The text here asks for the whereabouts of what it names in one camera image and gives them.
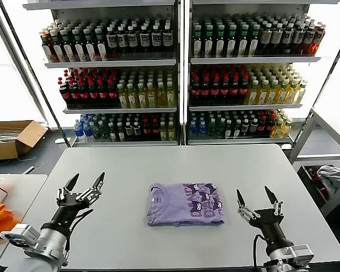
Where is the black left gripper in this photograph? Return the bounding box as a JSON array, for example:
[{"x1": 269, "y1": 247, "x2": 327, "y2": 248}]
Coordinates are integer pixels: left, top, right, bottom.
[{"x1": 42, "y1": 171, "x2": 106, "y2": 230}]

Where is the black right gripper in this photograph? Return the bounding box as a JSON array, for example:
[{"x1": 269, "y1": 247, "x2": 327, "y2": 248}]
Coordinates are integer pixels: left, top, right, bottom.
[{"x1": 236, "y1": 185, "x2": 292, "y2": 253}]

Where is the purple printed T-shirt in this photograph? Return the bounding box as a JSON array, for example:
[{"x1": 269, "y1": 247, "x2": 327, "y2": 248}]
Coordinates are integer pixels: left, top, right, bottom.
[{"x1": 146, "y1": 182, "x2": 226, "y2": 227}]

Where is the black storage bin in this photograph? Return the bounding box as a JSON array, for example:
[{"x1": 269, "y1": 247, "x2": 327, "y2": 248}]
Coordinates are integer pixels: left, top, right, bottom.
[{"x1": 296, "y1": 164, "x2": 340, "y2": 210}]

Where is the red crumpled garment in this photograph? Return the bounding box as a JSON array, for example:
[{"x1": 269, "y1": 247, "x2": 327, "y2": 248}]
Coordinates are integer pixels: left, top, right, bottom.
[{"x1": 308, "y1": 168, "x2": 329, "y2": 202}]

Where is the grey white crumpled cloth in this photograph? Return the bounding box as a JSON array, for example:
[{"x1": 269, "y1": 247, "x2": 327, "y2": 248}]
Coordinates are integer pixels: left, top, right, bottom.
[{"x1": 316, "y1": 165, "x2": 340, "y2": 199}]

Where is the open cardboard box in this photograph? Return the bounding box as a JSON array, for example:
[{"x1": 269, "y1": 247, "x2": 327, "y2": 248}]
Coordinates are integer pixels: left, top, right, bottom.
[{"x1": 0, "y1": 120, "x2": 49, "y2": 162}]

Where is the orange cloth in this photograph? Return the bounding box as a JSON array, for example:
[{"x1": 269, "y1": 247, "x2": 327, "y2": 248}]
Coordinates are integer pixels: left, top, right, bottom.
[{"x1": 0, "y1": 199, "x2": 21, "y2": 244}]

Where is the white plastic strips bundle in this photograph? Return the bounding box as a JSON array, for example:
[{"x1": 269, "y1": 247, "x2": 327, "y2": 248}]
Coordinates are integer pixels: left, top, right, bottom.
[{"x1": 0, "y1": 129, "x2": 19, "y2": 142}]

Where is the grey metal shelving unit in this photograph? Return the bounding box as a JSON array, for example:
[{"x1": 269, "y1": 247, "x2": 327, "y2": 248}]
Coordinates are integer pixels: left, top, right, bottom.
[
  {"x1": 22, "y1": 0, "x2": 180, "y2": 147},
  {"x1": 186, "y1": 0, "x2": 322, "y2": 145}
]

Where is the brown tea bottle green cap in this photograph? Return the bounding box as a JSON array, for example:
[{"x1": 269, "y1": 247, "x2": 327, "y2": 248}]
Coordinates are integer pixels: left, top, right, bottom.
[
  {"x1": 203, "y1": 24, "x2": 215, "y2": 57},
  {"x1": 237, "y1": 24, "x2": 249, "y2": 57},
  {"x1": 249, "y1": 24, "x2": 260, "y2": 56},
  {"x1": 95, "y1": 27, "x2": 108, "y2": 61},
  {"x1": 83, "y1": 27, "x2": 97, "y2": 61},
  {"x1": 192, "y1": 24, "x2": 204, "y2": 57},
  {"x1": 59, "y1": 28, "x2": 74, "y2": 62},
  {"x1": 215, "y1": 24, "x2": 227, "y2": 57},
  {"x1": 49, "y1": 29, "x2": 63, "y2": 62},
  {"x1": 226, "y1": 24, "x2": 238, "y2": 57},
  {"x1": 71, "y1": 27, "x2": 86, "y2": 62}
]

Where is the reddish tea bottle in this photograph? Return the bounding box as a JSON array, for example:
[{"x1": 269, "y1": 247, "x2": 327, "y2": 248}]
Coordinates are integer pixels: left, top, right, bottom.
[
  {"x1": 313, "y1": 24, "x2": 326, "y2": 55},
  {"x1": 39, "y1": 31, "x2": 54, "y2": 62}
]

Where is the dark bottle blue white label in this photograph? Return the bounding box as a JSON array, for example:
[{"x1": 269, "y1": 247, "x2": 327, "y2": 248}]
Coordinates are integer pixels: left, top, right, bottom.
[
  {"x1": 282, "y1": 23, "x2": 294, "y2": 55},
  {"x1": 139, "y1": 24, "x2": 151, "y2": 54},
  {"x1": 151, "y1": 24, "x2": 163, "y2": 54},
  {"x1": 292, "y1": 23, "x2": 304, "y2": 55},
  {"x1": 302, "y1": 24, "x2": 315, "y2": 55},
  {"x1": 127, "y1": 25, "x2": 139, "y2": 54},
  {"x1": 106, "y1": 25, "x2": 119, "y2": 54},
  {"x1": 161, "y1": 24, "x2": 173, "y2": 54},
  {"x1": 116, "y1": 25, "x2": 129, "y2": 54}
]

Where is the dark bottle beige label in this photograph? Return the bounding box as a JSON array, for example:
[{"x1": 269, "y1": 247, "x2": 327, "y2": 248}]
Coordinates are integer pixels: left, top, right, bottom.
[
  {"x1": 260, "y1": 23, "x2": 273, "y2": 55},
  {"x1": 271, "y1": 23, "x2": 283, "y2": 55}
]

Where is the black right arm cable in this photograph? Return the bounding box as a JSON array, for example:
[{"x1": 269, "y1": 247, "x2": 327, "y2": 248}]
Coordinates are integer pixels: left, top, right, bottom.
[{"x1": 252, "y1": 234, "x2": 270, "y2": 272}]

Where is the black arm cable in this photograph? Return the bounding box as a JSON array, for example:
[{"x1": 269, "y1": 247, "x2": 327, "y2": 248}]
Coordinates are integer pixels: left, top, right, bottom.
[
  {"x1": 62, "y1": 209, "x2": 95, "y2": 267},
  {"x1": 252, "y1": 234, "x2": 270, "y2": 272}
]

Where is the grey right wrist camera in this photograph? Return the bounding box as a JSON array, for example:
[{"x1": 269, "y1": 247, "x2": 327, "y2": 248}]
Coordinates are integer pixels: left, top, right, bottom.
[{"x1": 288, "y1": 244, "x2": 315, "y2": 267}]

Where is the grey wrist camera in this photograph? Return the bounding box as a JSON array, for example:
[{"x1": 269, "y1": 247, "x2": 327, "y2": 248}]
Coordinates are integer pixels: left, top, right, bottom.
[
  {"x1": 288, "y1": 244, "x2": 315, "y2": 267},
  {"x1": 0, "y1": 223, "x2": 39, "y2": 247}
]

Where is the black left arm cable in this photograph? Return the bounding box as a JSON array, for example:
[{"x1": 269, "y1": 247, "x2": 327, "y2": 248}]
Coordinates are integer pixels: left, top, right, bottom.
[{"x1": 62, "y1": 209, "x2": 95, "y2": 267}]

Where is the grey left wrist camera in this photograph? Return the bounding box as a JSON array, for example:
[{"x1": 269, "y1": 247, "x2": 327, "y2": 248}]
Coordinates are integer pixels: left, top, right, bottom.
[{"x1": 0, "y1": 223, "x2": 39, "y2": 247}]

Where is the grey metal rack frame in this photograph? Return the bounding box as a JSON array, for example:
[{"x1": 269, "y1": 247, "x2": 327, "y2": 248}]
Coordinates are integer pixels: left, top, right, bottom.
[{"x1": 288, "y1": 109, "x2": 340, "y2": 218}]

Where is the black metal frame post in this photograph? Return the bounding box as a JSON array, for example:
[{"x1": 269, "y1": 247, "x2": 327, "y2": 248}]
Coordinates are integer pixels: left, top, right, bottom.
[
  {"x1": 310, "y1": 28, "x2": 340, "y2": 113},
  {"x1": 0, "y1": 0, "x2": 70, "y2": 147}
]

